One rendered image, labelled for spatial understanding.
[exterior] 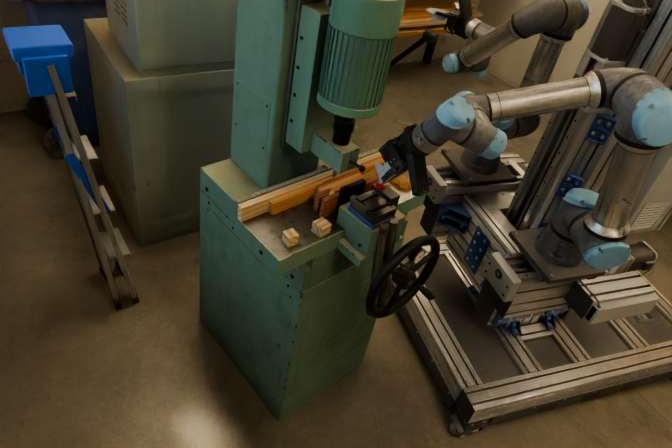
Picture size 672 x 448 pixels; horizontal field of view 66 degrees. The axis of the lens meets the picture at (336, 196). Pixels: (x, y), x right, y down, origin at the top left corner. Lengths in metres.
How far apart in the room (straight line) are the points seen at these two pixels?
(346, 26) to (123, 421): 1.56
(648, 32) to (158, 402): 2.02
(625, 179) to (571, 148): 0.39
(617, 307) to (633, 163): 0.61
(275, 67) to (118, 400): 1.35
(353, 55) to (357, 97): 0.11
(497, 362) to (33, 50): 1.93
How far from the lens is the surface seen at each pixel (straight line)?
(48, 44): 1.77
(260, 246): 1.39
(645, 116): 1.35
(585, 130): 1.82
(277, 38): 1.46
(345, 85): 1.33
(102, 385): 2.23
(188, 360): 2.24
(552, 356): 2.38
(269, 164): 1.64
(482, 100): 1.38
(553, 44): 1.99
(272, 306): 1.71
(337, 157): 1.48
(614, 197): 1.50
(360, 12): 1.26
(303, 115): 1.50
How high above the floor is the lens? 1.85
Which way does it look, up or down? 37 degrees down
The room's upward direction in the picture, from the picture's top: 12 degrees clockwise
